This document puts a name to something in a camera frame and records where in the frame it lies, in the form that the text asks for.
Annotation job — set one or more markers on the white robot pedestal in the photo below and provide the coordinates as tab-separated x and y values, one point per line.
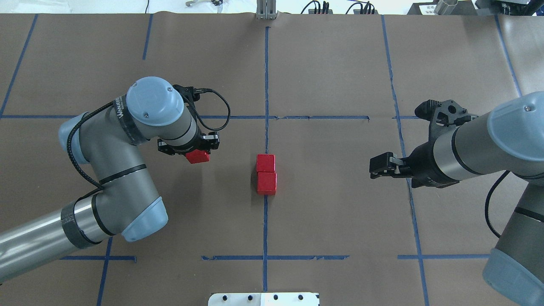
265	299

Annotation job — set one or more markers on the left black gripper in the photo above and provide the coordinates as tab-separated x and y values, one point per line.
187	149

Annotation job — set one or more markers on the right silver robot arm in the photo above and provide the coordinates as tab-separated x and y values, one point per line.
462	145

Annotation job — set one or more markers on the red cube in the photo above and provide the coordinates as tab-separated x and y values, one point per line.
265	163
266	183
197	156

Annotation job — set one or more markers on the aluminium frame post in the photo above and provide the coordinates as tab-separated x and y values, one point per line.
266	10

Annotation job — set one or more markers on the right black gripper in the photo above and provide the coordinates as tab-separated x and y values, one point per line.
426	162

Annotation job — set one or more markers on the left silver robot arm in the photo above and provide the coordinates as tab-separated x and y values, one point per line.
103	147

